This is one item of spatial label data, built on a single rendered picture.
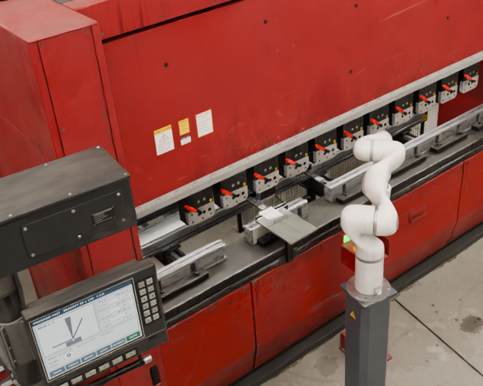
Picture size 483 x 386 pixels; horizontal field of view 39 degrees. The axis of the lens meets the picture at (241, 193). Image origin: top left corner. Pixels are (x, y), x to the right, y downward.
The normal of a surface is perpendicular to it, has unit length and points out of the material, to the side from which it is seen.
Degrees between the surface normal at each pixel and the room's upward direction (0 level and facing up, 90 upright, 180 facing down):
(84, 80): 90
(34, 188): 0
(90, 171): 1
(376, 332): 90
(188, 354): 90
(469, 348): 0
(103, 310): 90
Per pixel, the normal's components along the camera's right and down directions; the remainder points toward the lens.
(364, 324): -0.28, 0.54
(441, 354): -0.07, -0.84
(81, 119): 0.62, 0.39
